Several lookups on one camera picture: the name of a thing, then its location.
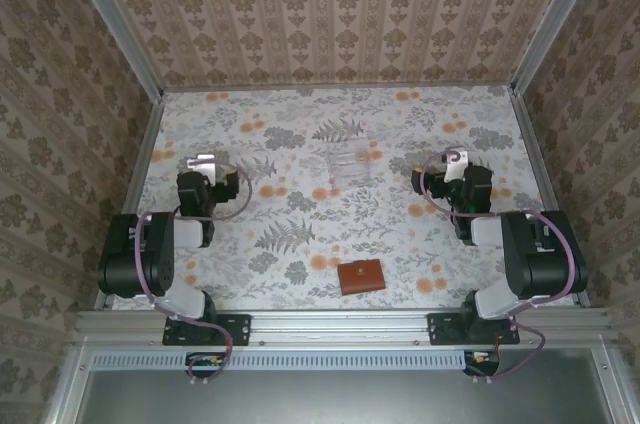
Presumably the brown leather card holder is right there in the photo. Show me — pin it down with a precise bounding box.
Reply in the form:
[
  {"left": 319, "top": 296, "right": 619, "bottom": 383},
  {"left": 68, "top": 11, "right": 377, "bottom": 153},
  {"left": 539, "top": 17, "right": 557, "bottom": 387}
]
[{"left": 336, "top": 260, "right": 387, "bottom": 298}]

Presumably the clear acrylic card box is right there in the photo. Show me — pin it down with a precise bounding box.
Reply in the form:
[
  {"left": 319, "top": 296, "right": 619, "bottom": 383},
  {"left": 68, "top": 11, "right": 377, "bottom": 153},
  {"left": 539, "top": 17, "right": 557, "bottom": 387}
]
[{"left": 325, "top": 147, "right": 375, "bottom": 191}]

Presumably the floral printed table cover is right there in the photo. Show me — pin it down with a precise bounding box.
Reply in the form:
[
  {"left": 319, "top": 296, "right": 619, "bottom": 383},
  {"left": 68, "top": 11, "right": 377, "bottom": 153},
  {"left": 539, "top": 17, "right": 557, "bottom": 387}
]
[{"left": 107, "top": 86, "right": 576, "bottom": 311}]

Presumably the small black connector board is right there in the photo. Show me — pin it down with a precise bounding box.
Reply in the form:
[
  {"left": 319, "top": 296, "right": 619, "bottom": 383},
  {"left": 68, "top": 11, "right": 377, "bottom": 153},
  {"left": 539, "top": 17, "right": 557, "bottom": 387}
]
[
  {"left": 185, "top": 351, "right": 227, "bottom": 379},
  {"left": 462, "top": 349, "right": 503, "bottom": 378}
]

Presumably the grey metal panel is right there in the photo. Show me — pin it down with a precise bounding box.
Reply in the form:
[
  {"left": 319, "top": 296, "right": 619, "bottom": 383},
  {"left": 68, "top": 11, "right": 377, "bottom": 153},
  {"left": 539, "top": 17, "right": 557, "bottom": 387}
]
[{"left": 47, "top": 346, "right": 640, "bottom": 424}]

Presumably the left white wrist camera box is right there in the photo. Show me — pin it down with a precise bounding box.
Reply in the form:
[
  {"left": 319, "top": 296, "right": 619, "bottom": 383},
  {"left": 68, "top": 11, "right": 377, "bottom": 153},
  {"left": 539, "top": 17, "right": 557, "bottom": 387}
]
[{"left": 185, "top": 153, "right": 217, "bottom": 183}]

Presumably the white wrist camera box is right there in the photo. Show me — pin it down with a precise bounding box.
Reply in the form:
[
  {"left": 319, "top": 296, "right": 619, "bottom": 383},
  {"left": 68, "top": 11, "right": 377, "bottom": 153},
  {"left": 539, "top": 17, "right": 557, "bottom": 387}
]
[
  {"left": 443, "top": 148, "right": 471, "bottom": 181},
  {"left": 185, "top": 153, "right": 217, "bottom": 183}
]

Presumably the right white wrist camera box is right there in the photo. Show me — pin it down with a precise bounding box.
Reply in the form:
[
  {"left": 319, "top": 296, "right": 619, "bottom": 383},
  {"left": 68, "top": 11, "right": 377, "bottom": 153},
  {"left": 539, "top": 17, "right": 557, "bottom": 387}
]
[{"left": 443, "top": 148, "right": 471, "bottom": 181}]

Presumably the aluminium side rail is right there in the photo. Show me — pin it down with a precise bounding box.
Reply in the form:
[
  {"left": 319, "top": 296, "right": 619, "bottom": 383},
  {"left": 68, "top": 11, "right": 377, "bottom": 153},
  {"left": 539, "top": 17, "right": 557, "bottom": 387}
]
[
  {"left": 509, "top": 88, "right": 591, "bottom": 309},
  {"left": 93, "top": 91, "right": 166, "bottom": 311}
]

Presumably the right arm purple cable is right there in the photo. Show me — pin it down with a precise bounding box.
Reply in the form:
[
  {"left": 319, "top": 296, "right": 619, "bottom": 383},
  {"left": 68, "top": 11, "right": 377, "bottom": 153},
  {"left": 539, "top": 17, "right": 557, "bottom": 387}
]
[{"left": 421, "top": 146, "right": 579, "bottom": 388}]

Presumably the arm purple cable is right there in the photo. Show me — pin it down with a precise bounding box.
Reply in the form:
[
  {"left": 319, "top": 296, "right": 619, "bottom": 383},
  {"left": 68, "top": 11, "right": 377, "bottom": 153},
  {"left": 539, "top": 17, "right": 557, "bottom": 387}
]
[
  {"left": 133, "top": 156, "right": 254, "bottom": 388},
  {"left": 421, "top": 146, "right": 579, "bottom": 388}
]

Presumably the thin aluminium rail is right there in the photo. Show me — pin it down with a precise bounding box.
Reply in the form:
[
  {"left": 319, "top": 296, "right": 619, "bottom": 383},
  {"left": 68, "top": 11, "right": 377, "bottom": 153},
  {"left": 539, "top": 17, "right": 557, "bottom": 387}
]
[{"left": 162, "top": 83, "right": 516, "bottom": 94}]

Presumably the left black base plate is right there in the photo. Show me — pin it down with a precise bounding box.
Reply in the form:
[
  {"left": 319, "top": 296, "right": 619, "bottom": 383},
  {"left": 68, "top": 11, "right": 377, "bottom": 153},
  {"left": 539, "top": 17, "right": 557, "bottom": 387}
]
[{"left": 162, "top": 312, "right": 251, "bottom": 347}]

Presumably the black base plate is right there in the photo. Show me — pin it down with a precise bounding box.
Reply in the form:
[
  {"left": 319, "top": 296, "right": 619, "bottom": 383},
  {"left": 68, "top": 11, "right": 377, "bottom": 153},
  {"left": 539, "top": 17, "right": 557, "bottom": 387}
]
[
  {"left": 428, "top": 312, "right": 521, "bottom": 347},
  {"left": 162, "top": 312, "right": 251, "bottom": 347}
]

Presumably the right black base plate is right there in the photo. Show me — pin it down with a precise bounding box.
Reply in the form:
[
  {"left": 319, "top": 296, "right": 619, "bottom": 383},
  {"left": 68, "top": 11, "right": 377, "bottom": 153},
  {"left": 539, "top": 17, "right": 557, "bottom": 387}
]
[{"left": 428, "top": 312, "right": 521, "bottom": 347}]

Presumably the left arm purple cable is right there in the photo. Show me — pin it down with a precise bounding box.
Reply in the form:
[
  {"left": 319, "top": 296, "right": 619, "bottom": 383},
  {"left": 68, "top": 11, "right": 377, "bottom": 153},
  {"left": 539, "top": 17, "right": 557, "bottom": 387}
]
[{"left": 133, "top": 156, "right": 254, "bottom": 388}]

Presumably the wide aluminium frame rail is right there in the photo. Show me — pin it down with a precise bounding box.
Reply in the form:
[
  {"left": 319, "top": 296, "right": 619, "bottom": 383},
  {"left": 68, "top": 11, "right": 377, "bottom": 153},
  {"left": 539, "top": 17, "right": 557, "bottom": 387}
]
[{"left": 74, "top": 308, "right": 617, "bottom": 349}]

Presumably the aluminium frame post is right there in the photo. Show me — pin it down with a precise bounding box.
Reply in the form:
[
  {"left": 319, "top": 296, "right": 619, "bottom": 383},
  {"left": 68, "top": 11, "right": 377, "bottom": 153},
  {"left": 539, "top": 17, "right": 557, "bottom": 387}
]
[
  {"left": 55, "top": 0, "right": 167, "bottom": 98},
  {"left": 510, "top": 0, "right": 612, "bottom": 95}
]

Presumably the grey slotted cable duct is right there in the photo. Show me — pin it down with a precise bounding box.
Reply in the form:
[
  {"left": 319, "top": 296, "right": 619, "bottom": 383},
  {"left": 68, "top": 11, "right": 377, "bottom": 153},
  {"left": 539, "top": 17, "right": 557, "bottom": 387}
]
[{"left": 92, "top": 349, "right": 501, "bottom": 371}]

